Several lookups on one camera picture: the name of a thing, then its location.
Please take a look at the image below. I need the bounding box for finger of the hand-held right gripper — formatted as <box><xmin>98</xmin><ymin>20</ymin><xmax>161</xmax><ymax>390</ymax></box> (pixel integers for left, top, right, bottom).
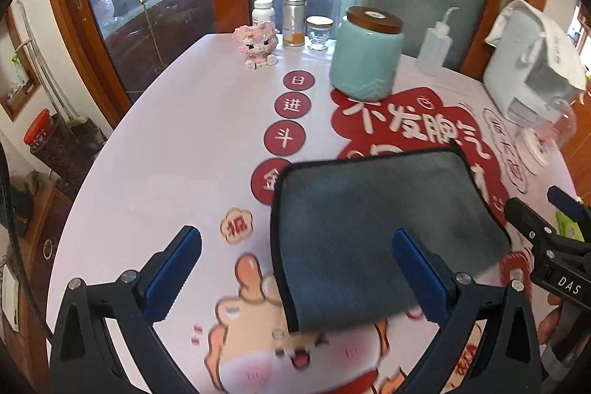
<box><xmin>547</xmin><ymin>186</ymin><xmax>591</xmax><ymax>223</ymax></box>
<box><xmin>505</xmin><ymin>197</ymin><xmax>557</xmax><ymax>241</ymax></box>

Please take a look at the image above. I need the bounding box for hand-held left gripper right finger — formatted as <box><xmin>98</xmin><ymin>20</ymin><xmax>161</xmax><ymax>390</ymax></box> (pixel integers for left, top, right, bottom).
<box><xmin>392</xmin><ymin>228</ymin><xmax>544</xmax><ymax>394</ymax></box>

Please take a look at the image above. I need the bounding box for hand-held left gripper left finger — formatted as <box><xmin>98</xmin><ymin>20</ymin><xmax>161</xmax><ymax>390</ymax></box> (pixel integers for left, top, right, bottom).
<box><xmin>48</xmin><ymin>225</ymin><xmax>204</xmax><ymax>394</ymax></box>

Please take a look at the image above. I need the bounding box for grey towel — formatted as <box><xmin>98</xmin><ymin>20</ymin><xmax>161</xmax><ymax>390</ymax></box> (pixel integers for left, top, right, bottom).
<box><xmin>270</xmin><ymin>147</ymin><xmax>513</xmax><ymax>335</ymax></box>

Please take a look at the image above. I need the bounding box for person's right hand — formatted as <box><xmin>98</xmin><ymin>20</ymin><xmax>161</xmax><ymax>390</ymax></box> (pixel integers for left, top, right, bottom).
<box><xmin>537</xmin><ymin>305</ymin><xmax>563</xmax><ymax>345</ymax></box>

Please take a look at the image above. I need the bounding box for green packet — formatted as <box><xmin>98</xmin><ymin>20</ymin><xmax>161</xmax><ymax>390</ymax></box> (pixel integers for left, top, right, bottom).
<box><xmin>556</xmin><ymin>211</ymin><xmax>586</xmax><ymax>241</ymax></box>

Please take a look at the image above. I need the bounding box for clear glass cup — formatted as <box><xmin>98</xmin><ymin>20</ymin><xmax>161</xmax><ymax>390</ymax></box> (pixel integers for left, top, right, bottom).
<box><xmin>521</xmin><ymin>97</ymin><xmax>579</xmax><ymax>168</ymax></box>

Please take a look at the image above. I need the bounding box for white water dispenser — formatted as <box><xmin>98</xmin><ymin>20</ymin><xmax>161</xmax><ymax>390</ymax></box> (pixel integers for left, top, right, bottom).
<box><xmin>482</xmin><ymin>0</ymin><xmax>588</xmax><ymax>128</ymax></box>

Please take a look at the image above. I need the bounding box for dark stone side cabinet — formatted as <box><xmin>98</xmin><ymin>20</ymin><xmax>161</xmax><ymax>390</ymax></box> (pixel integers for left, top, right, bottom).
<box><xmin>30</xmin><ymin>113</ymin><xmax>109</xmax><ymax>201</ymax></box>

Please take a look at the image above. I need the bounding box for red lidded jar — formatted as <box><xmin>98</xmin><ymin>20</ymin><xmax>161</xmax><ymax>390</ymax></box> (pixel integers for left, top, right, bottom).
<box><xmin>23</xmin><ymin>108</ymin><xmax>59</xmax><ymax>155</ymax></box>

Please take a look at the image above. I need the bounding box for clear squeeze wash bottle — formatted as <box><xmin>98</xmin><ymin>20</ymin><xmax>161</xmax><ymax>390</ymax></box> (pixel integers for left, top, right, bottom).
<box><xmin>417</xmin><ymin>7</ymin><xmax>461</xmax><ymax>77</ymax></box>

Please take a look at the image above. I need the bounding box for teal ceramic jar wooden lid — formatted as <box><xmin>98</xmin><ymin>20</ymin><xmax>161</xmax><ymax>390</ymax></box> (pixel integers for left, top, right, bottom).
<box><xmin>328</xmin><ymin>6</ymin><xmax>405</xmax><ymax>102</ymax></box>

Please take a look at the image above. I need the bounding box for pink block toy figure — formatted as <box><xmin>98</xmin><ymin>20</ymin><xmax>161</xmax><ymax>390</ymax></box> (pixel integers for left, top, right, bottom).
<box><xmin>233</xmin><ymin>22</ymin><xmax>280</xmax><ymax>72</ymax></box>

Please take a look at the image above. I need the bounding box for small glass jar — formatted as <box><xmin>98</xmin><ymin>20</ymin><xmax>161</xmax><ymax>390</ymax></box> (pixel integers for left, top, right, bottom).
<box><xmin>305</xmin><ymin>16</ymin><xmax>334</xmax><ymax>51</ymax></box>

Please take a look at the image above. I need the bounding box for white pill bottle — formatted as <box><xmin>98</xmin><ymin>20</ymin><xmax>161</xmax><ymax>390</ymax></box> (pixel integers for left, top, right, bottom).
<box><xmin>252</xmin><ymin>0</ymin><xmax>277</xmax><ymax>31</ymax></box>

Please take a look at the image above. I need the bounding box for silver orange tin can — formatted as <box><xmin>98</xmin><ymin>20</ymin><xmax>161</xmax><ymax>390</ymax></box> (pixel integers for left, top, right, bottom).
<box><xmin>282</xmin><ymin>0</ymin><xmax>308</xmax><ymax>48</ymax></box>

